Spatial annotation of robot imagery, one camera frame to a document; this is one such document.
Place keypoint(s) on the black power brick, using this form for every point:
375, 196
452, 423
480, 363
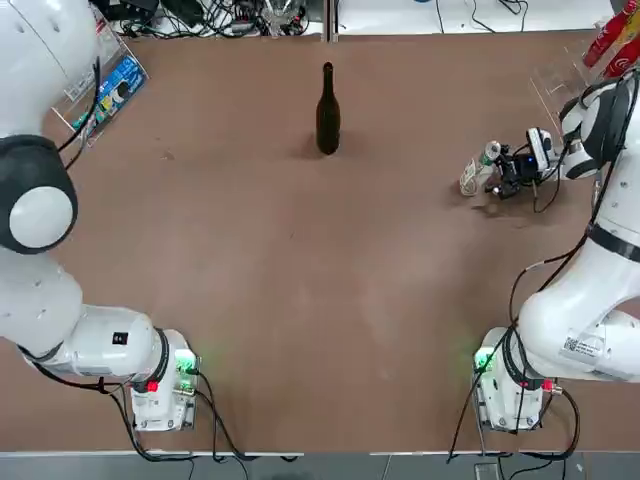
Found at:
140, 9

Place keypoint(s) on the clear acrylic stepped shelf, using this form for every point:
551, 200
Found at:
75, 90

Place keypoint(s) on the teal snack box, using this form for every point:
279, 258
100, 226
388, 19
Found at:
87, 120

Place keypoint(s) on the red and yellow bottle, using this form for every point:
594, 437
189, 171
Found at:
625, 57

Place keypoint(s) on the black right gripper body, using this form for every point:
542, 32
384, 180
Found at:
520, 172

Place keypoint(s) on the clear green-label drink bottle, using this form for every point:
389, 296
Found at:
472, 175

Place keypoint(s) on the blue cookie box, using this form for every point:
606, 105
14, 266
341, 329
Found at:
120, 82

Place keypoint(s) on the red soda bottle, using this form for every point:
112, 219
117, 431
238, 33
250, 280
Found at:
602, 42

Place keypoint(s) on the dark glass bottle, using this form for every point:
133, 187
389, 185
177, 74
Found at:
328, 120

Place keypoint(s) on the clear acrylic bottle shelf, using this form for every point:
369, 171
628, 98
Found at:
565, 82

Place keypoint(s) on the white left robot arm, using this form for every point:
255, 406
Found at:
40, 300

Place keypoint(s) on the aluminium frame post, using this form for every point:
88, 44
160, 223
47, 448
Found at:
331, 20

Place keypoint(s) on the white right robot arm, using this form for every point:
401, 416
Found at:
590, 310

